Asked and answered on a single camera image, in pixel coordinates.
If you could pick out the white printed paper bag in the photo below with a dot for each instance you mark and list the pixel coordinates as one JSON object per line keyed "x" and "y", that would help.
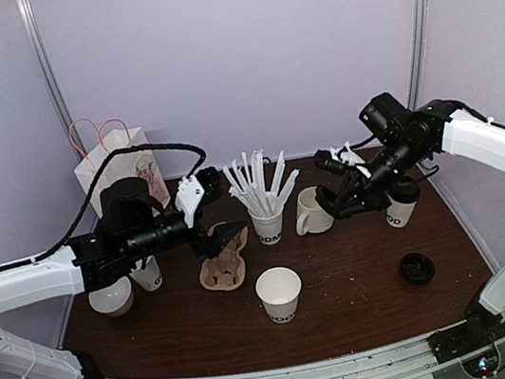
{"x": 112, "y": 135}

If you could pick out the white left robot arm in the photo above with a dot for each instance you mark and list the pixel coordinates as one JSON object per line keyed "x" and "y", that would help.
{"x": 133, "y": 227}

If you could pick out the stack of black cup lids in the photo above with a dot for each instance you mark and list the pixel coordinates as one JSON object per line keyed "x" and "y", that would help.
{"x": 417, "y": 269}

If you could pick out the bundle of wrapped white straws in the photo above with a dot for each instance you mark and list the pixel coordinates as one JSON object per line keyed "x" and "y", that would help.
{"x": 248, "y": 183}

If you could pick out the paper cup holding straws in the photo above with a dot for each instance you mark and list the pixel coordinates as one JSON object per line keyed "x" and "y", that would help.
{"x": 269, "y": 229}

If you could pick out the cream ceramic mug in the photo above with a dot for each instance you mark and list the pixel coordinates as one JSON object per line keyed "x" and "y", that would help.
{"x": 311, "y": 217}

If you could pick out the brown pulp cup carrier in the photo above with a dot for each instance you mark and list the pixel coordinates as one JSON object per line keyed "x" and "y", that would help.
{"x": 227, "y": 271}

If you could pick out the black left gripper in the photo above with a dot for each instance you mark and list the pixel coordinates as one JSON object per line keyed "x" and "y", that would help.
{"x": 216, "y": 242}

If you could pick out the single white paper cup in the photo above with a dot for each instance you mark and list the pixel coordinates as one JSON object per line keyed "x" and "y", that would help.
{"x": 398, "y": 214}

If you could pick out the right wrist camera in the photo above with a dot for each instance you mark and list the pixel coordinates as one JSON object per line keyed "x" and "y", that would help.
{"x": 337, "y": 160}

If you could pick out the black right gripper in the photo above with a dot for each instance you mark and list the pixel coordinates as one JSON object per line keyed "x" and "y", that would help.
{"x": 365, "y": 193}

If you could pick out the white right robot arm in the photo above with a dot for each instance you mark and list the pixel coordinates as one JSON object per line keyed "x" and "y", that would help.
{"x": 408, "y": 137}

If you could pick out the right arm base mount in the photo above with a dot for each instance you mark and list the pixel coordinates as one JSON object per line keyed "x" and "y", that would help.
{"x": 476, "y": 351}

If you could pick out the white ceramic bowl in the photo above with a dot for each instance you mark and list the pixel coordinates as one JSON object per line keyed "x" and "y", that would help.
{"x": 114, "y": 300}

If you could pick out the black cup lid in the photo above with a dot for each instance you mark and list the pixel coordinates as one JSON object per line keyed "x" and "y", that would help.
{"x": 405, "y": 191}
{"x": 326, "y": 199}

